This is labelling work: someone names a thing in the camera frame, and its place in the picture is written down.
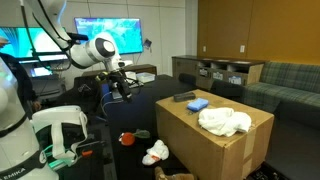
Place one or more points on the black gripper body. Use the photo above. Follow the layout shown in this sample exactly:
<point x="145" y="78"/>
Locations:
<point x="117" y="79"/>

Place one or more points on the red round plush toy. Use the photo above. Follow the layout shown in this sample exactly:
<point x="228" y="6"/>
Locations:
<point x="128" y="139"/>

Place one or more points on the black rectangular foam block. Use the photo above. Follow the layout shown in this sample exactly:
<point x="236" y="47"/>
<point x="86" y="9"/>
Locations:
<point x="184" y="96"/>

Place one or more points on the blue sponge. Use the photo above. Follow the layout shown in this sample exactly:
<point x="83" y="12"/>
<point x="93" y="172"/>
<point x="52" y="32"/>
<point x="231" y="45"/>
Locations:
<point x="197" y="104"/>

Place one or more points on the brown moose plush toy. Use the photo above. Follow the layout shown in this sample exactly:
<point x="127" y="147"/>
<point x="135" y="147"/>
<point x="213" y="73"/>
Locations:
<point x="173" y="175"/>

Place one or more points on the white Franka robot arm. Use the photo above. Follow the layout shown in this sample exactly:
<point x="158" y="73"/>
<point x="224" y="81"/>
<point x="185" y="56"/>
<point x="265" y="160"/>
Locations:
<point x="13" y="133"/>

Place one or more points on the white rectangular box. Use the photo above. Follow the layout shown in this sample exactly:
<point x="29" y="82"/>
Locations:
<point x="132" y="75"/>

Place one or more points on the brown cardboard box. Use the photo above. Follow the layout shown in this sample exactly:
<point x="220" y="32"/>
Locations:
<point x="206" y="150"/>

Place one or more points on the silver closed laptop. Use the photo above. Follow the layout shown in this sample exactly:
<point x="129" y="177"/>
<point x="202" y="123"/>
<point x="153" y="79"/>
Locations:
<point x="115" y="95"/>

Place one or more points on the clear plastic container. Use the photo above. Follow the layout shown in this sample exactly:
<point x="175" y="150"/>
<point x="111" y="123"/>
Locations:
<point x="145" y="77"/>

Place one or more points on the black swivel chair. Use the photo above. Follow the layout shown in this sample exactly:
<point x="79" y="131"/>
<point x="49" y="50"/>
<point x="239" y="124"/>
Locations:
<point x="86" y="95"/>

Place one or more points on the dark wooden storage cabinet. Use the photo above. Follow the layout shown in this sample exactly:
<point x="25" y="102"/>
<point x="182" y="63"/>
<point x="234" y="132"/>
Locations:
<point x="186" y="65"/>

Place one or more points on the small desktop monitor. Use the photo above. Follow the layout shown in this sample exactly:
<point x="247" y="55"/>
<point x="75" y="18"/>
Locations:
<point x="41" y="71"/>

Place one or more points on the seated person dark clothing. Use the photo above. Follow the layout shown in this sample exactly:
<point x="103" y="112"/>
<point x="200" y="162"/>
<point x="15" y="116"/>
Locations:
<point x="20" y="80"/>

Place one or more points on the black patterned floor mat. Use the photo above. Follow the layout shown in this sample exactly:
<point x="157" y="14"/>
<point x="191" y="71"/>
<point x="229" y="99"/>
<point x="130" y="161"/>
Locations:
<point x="266" y="171"/>

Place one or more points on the green plaid sofa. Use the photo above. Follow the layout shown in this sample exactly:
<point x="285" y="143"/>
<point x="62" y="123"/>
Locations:
<point x="290" y="90"/>

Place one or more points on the tan wrist camera mount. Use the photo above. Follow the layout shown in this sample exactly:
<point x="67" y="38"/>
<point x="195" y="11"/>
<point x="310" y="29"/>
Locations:
<point x="101" y="77"/>

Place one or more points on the large wall television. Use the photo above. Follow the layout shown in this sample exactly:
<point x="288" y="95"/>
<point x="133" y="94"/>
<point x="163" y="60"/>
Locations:
<point x="16" y="40"/>
<point x="126" y="33"/>

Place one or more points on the small wall-mounted device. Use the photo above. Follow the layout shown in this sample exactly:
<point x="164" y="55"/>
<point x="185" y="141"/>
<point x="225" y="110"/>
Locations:
<point x="147" y="43"/>

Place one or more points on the black camera on boom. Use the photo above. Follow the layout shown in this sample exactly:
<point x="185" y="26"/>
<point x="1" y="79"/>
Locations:
<point x="78" y="36"/>

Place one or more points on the white wall outlet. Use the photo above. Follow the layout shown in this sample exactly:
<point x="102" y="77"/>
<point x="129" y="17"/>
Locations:
<point x="204" y="49"/>
<point x="242" y="49"/>

